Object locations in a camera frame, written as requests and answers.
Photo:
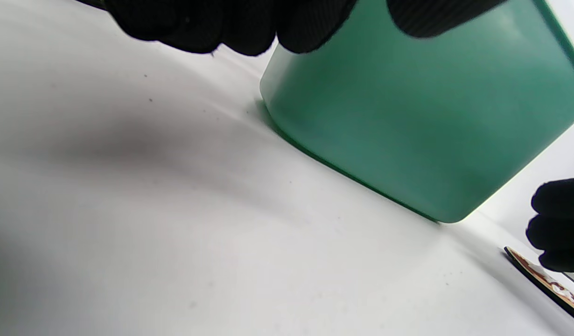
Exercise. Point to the person's right hand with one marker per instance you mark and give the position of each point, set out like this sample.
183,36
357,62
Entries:
562,219

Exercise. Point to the green plastic bin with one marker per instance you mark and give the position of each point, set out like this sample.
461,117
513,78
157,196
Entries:
408,116

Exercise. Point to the brown cat coaster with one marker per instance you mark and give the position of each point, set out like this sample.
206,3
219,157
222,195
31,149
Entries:
548,281

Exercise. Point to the person's left hand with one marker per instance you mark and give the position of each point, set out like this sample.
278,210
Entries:
221,23

